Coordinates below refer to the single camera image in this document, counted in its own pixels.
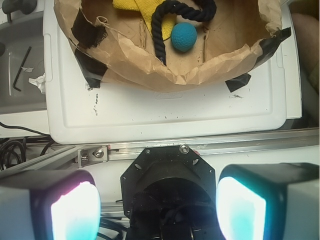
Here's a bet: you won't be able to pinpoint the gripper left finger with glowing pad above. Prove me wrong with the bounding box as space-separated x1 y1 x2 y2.
0 170 101 240

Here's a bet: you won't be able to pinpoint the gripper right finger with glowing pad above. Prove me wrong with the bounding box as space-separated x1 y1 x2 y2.
216 162 320 240

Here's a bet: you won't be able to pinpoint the dark blue twisted rope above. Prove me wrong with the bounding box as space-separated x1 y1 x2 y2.
151 0 217 66

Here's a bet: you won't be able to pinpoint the black octagonal mounting plate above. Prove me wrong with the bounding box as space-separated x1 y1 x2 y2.
120 145 216 218

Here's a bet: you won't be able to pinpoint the crumpled white paper scrap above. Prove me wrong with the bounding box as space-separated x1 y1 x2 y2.
28 73 46 95

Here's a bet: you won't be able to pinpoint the black hex key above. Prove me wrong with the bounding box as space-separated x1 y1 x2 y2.
12 46 32 92

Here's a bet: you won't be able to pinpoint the grey plastic bin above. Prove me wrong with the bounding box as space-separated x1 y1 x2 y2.
0 11 46 114

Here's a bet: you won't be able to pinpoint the brown paper bag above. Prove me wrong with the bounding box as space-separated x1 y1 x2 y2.
53 0 292 93

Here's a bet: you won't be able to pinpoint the teal dimpled foam ball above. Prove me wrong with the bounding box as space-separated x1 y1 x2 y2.
170 22 198 53

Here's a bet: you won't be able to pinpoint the yellow microfiber cloth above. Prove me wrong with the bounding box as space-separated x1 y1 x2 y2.
112 0 177 40

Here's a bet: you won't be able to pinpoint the black cables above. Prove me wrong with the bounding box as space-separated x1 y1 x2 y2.
0 121 55 172

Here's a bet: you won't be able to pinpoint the aluminium extrusion rail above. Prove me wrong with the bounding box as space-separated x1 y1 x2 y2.
0 127 320 176

